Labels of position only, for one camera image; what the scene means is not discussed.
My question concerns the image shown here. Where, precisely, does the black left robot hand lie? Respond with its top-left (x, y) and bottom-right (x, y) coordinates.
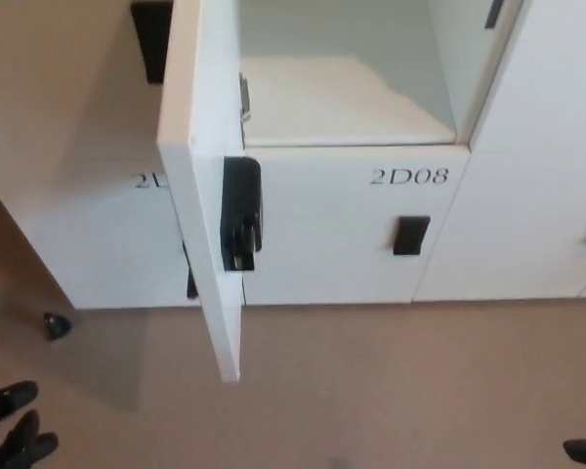
top-left (0, 380), bottom-right (60, 469)

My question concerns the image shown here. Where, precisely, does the white locker door 2D07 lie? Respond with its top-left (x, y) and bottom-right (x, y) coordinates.
top-left (156, 0), bottom-right (248, 385)

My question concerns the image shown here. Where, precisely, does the black floor door stop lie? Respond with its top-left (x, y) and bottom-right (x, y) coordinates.
top-left (42, 312), bottom-right (73, 342)

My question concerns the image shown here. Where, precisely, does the white locker door 2D08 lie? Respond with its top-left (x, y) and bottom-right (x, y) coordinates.
top-left (242, 145), bottom-right (472, 307)

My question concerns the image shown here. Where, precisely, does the metal door hinge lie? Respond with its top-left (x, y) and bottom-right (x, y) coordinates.
top-left (237, 71), bottom-right (253, 122)

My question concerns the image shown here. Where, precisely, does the white locker cabinet body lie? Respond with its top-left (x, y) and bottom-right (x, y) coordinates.
top-left (237, 0), bottom-right (524, 148)

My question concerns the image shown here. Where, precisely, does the black latch strike plate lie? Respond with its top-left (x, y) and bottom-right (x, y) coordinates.
top-left (484, 0), bottom-right (505, 29)

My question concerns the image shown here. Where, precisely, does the black handle of door 2D07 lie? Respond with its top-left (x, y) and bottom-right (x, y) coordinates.
top-left (182, 237), bottom-right (200, 300)

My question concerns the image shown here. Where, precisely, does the black handle of door 2D08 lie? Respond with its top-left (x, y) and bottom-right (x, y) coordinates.
top-left (393, 215), bottom-right (432, 257)

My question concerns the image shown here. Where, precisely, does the black handle of door 2D03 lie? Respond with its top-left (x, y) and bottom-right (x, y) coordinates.
top-left (130, 0), bottom-right (173, 85)

